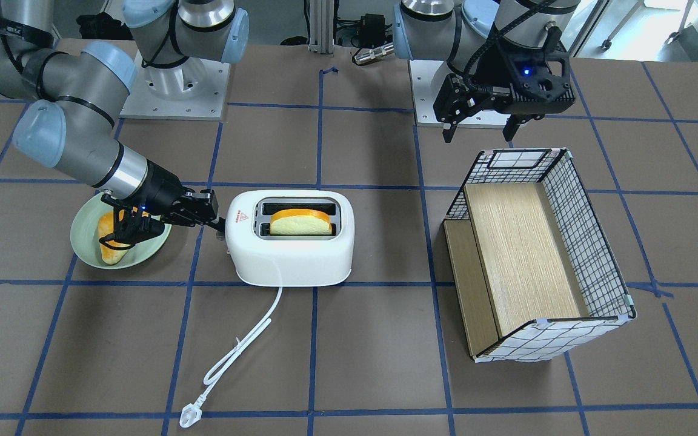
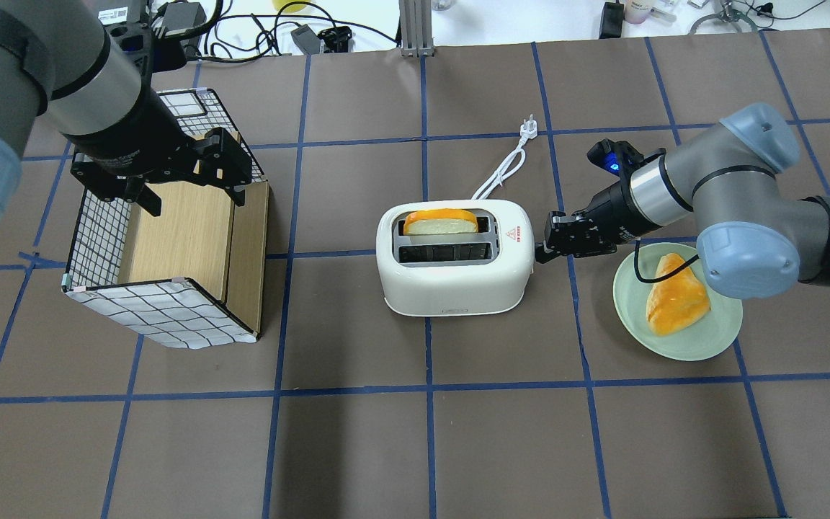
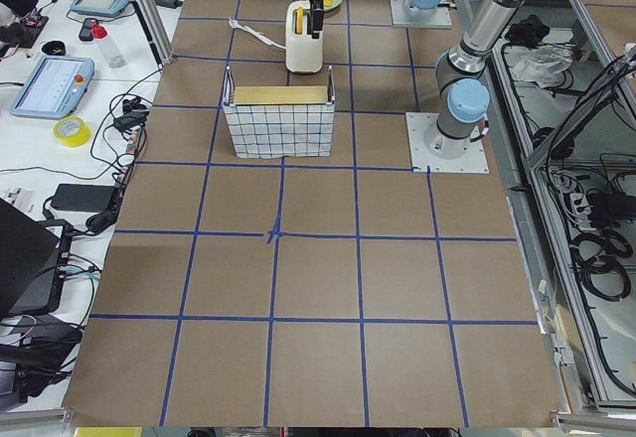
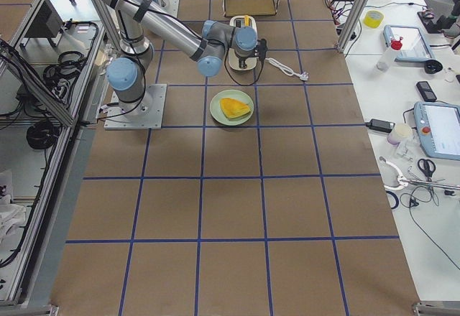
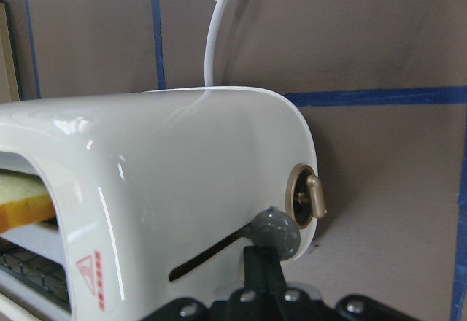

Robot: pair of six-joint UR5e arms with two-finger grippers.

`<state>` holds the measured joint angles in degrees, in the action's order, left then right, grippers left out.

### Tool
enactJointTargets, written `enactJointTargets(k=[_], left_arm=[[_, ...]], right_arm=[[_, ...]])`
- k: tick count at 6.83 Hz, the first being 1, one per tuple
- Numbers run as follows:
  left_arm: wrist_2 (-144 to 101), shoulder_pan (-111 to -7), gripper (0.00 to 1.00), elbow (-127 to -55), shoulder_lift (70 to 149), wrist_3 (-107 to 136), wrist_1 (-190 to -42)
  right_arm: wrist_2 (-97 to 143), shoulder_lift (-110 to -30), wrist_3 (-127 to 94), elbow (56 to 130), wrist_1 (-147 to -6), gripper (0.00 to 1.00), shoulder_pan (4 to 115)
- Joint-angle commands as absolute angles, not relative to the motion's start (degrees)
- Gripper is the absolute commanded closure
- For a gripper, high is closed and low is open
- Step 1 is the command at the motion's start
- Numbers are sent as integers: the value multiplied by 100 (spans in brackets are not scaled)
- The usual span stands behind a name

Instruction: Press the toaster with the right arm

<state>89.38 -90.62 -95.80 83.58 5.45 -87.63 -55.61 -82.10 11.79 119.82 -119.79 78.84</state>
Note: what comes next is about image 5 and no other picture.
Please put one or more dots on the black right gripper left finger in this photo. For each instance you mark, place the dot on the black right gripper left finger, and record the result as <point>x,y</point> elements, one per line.
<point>246,299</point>

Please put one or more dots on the white two-slot toaster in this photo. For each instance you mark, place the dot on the white two-slot toaster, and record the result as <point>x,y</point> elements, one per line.
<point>143,182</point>

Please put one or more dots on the wire basket with wooden shelf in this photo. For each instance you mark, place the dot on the wire basket with wooden shelf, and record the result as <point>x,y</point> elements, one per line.
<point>10,85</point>

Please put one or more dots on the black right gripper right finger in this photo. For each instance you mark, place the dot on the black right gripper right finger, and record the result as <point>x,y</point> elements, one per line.
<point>293,303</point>

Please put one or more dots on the bread slice in toaster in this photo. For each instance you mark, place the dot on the bread slice in toaster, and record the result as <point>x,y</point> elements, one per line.
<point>24,200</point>

